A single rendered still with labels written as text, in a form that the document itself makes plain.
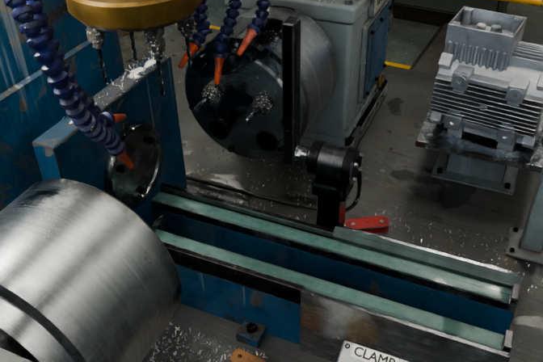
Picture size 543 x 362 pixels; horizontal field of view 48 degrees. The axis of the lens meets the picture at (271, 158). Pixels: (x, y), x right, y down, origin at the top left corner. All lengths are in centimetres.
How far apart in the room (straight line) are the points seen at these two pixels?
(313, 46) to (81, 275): 64
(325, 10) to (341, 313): 60
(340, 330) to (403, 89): 90
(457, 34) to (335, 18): 23
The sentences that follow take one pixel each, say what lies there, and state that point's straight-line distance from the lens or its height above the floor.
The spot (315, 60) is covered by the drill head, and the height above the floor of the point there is 110.
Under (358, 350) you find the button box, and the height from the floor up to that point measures 108.
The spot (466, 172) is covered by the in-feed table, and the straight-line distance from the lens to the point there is 136.
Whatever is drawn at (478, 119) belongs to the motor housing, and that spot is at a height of 99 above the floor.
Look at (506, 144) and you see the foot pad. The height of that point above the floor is 93.
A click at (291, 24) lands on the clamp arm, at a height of 125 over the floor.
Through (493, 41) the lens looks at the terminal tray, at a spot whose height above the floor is 113.
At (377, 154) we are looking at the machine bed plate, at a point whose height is 80.
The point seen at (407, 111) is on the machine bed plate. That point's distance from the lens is 158.
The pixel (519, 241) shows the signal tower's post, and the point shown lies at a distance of 124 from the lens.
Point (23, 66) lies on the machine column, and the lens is 99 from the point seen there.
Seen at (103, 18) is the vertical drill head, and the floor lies 132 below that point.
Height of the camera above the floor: 160
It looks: 35 degrees down
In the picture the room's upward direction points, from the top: 1 degrees counter-clockwise
